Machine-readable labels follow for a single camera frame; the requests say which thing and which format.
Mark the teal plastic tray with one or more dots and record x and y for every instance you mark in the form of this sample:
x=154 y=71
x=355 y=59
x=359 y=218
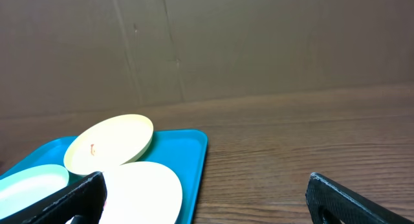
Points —
x=182 y=150

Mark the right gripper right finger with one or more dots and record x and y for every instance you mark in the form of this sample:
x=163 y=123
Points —
x=331 y=203

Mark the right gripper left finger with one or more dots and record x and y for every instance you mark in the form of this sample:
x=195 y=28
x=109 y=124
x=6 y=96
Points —
x=80 y=202

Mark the light blue plate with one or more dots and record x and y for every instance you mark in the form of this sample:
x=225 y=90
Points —
x=24 y=188

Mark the yellow-green plate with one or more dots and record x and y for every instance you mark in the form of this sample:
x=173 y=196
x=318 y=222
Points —
x=109 y=143

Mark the white pink plate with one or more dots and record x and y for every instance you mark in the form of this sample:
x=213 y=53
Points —
x=142 y=192

